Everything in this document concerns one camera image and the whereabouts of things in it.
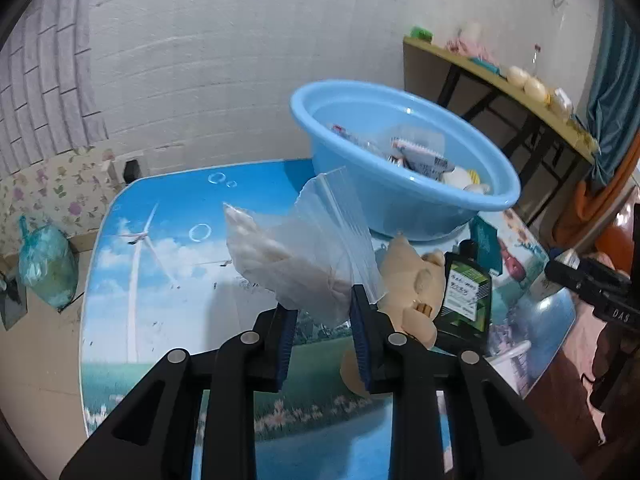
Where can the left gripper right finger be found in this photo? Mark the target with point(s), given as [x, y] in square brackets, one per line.
[453, 416]

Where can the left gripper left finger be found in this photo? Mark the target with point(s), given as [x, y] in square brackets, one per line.
[192, 402]

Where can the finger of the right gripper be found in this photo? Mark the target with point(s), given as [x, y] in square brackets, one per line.
[576, 280]

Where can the black green shampoo bottle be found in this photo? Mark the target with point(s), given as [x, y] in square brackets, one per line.
[464, 317]

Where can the tan plush bear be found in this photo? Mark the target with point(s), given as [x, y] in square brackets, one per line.
[415, 286]

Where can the grey printed snack bag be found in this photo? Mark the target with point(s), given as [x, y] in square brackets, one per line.
[422, 149]

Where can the clear plastic water bottle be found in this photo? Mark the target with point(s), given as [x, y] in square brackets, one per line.
[360, 141]

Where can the clear zip bag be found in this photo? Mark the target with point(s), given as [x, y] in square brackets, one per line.
[311, 257]

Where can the white plastic hook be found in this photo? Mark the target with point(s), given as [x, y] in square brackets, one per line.
[510, 354]

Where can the white yellow plush toy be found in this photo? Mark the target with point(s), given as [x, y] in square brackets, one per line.
[465, 180]

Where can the wooden side table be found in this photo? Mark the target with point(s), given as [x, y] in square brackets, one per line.
[555, 146]

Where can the jar on shelf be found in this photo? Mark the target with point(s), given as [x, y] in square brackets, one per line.
[560, 104]

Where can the blue plastic basin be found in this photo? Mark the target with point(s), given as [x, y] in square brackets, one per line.
[394, 198]

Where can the cream bun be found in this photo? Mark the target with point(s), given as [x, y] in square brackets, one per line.
[536, 90]
[517, 76]

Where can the dustpan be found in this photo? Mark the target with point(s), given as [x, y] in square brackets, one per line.
[13, 299]

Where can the teal garbage bag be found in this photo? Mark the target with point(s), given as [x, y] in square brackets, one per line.
[47, 265]

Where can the glass bottle on shelf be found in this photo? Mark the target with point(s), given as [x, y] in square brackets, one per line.
[534, 61]

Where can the pink cloth on shelf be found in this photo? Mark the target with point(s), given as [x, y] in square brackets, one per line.
[470, 49]

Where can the white roll on shelf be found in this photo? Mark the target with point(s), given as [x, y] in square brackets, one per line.
[471, 32]

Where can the green box on shelf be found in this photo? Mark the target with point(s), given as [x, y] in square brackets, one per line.
[421, 33]

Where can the black wall plug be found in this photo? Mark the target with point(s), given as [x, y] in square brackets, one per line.
[131, 171]

